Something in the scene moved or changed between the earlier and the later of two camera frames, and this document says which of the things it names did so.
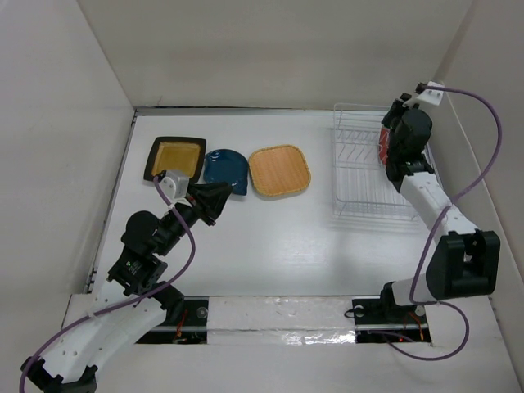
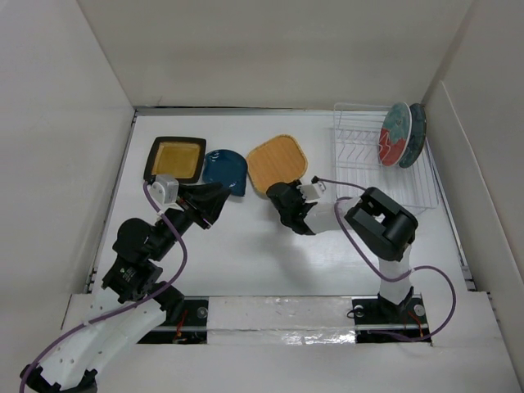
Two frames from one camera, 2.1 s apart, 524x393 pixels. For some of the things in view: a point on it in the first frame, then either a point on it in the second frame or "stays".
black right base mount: (376, 321) stays
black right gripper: (397, 106) to (293, 185)
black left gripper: (214, 196) stays
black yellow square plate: (184, 155) stays
